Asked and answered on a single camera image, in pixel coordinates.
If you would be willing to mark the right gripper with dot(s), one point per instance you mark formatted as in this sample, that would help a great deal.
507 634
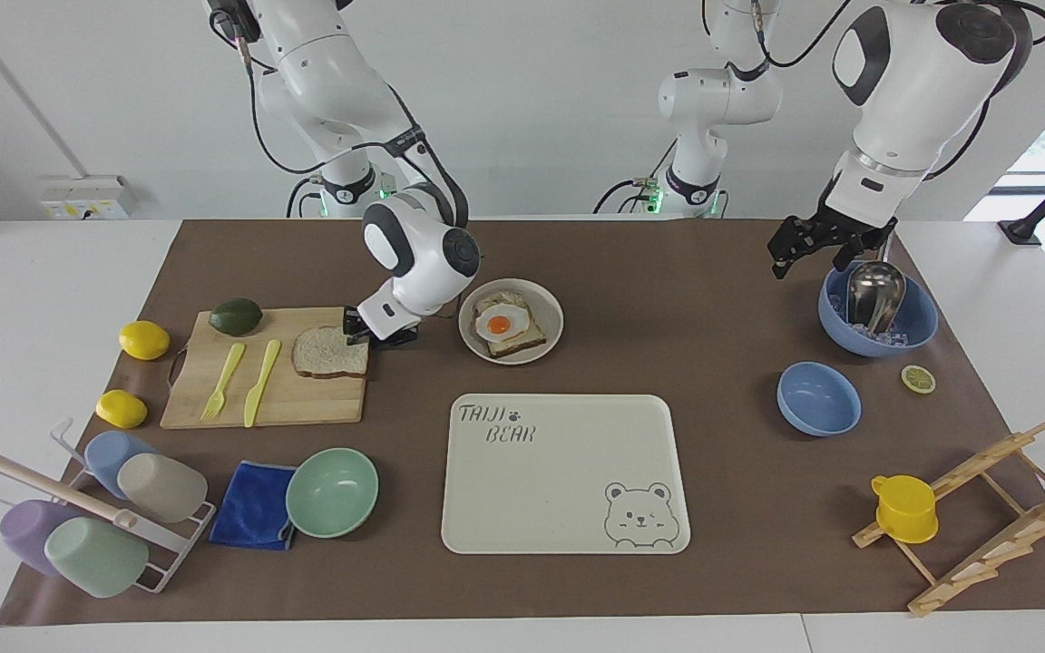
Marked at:
398 337

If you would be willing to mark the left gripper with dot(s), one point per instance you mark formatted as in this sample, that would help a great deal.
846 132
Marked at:
840 227

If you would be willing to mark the plain bread slice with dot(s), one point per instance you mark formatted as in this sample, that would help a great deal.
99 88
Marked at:
327 354

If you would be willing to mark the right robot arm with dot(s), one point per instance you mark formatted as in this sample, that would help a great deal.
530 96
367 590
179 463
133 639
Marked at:
323 73

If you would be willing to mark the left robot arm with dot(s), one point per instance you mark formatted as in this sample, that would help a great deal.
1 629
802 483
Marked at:
922 82

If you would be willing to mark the beige round plate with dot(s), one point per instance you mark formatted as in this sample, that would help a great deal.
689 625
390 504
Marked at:
548 317

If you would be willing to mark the metal scoop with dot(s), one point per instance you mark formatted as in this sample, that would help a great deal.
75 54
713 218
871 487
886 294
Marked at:
876 290

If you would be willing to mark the wooden cutting board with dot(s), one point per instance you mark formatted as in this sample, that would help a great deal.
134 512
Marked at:
305 399

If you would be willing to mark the yellow plastic knife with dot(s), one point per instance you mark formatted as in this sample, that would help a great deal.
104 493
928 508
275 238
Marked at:
261 381

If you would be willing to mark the large blue bowl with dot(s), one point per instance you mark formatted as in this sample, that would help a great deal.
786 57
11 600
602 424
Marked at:
922 313

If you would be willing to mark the green avocado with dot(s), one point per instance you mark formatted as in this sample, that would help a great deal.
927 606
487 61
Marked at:
236 316

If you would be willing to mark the yellow plastic fork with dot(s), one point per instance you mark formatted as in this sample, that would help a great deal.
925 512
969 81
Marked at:
225 376

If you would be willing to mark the small blue bowl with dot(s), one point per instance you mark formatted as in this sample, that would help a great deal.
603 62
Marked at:
817 399

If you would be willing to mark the lemon slice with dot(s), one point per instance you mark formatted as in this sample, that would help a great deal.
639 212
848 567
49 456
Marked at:
918 379

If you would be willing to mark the green bowl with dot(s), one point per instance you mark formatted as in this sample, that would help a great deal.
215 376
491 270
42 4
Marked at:
332 494

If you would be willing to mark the fried egg on toast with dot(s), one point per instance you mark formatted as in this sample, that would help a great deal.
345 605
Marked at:
530 339

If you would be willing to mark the blue cloth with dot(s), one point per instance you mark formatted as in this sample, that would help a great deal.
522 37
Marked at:
250 508

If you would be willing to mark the yellow lemon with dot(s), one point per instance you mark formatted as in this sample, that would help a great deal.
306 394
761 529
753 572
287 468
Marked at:
122 409
144 340

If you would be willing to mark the beige tray with bear print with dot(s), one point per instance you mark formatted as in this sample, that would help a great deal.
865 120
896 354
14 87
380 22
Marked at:
541 481

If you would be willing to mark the beige cup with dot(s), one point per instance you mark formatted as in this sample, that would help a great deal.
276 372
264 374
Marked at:
164 488

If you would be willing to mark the blue cup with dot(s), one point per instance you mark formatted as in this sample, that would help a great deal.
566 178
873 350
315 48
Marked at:
105 453

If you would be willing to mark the wooden dish rack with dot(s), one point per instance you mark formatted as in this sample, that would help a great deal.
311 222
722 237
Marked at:
1021 531

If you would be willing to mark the green cup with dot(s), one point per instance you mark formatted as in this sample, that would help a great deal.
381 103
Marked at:
96 558

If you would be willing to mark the purple cup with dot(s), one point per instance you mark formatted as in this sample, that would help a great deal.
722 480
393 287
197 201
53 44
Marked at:
24 535

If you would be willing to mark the white wall socket strip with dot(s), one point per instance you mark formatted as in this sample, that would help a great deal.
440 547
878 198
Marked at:
87 198

